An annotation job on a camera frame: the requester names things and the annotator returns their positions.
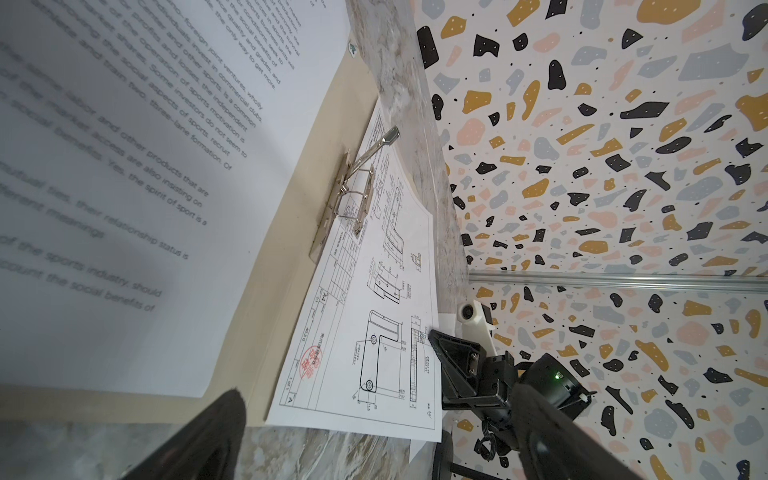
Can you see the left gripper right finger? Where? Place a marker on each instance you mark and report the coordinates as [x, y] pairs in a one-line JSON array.
[[551, 446]]

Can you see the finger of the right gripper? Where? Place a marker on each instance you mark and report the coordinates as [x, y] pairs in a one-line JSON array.
[[466, 369]]

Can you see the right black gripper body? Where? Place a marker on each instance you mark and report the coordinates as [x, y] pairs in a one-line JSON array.
[[546, 376]]

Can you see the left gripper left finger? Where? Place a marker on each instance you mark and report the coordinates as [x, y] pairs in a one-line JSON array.
[[206, 448]]

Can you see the beige manila folder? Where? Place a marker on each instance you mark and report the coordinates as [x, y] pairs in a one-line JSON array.
[[260, 332]]

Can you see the technical drawing paper sheet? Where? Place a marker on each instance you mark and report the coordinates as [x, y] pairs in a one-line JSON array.
[[359, 360]]

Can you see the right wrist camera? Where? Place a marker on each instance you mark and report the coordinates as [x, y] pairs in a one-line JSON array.
[[475, 323]]

